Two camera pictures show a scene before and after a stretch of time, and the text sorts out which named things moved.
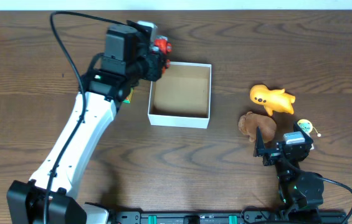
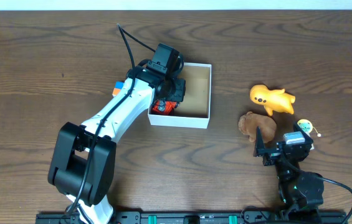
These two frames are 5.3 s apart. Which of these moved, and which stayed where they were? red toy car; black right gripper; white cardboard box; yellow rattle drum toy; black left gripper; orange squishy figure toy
Moved: black left gripper; red toy car
Stayed: orange squishy figure toy; yellow rattle drum toy; white cardboard box; black right gripper
